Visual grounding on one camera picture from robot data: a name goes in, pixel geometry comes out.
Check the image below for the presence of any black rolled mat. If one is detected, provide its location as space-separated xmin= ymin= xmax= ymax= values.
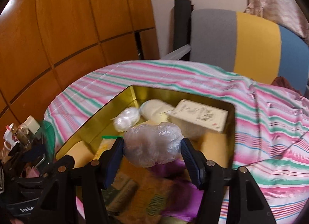
xmin=173 ymin=0 xmax=193 ymax=51

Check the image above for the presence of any small white box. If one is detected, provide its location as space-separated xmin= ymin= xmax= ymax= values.
xmin=24 ymin=115 xmax=40 ymax=135

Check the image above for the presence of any clear plastic bundle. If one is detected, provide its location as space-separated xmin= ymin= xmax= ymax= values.
xmin=113 ymin=107 xmax=140 ymax=132

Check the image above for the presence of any clear plastic bag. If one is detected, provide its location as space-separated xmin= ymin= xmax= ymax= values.
xmin=123 ymin=122 xmax=184 ymax=168

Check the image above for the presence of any beige patterned curtain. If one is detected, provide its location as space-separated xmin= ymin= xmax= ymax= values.
xmin=245 ymin=0 xmax=308 ymax=43

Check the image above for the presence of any white fluffy ball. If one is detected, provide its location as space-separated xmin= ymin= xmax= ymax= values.
xmin=139 ymin=99 xmax=174 ymax=124

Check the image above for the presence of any purple fabric flower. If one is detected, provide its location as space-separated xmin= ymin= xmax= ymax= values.
xmin=150 ymin=160 xmax=203 ymax=222

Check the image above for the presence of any gold metal tin box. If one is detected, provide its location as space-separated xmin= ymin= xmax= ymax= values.
xmin=54 ymin=84 xmax=236 ymax=224

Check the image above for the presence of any dark red cloth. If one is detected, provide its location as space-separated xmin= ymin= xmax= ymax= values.
xmin=271 ymin=76 xmax=302 ymax=95

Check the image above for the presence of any green glass side table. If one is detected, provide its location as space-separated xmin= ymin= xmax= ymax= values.
xmin=35 ymin=120 xmax=55 ymax=163

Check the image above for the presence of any grey yellow blue headboard cushion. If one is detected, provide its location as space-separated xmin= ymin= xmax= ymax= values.
xmin=190 ymin=9 xmax=308 ymax=94

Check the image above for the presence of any pink green striped bed sheet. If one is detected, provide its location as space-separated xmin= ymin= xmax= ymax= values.
xmin=44 ymin=60 xmax=308 ymax=223

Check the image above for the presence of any orange wooden wardrobe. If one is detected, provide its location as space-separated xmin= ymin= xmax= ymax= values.
xmin=1 ymin=0 xmax=159 ymax=132

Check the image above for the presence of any cream printed carton box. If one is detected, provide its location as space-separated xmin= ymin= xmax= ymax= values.
xmin=171 ymin=100 xmax=228 ymax=133

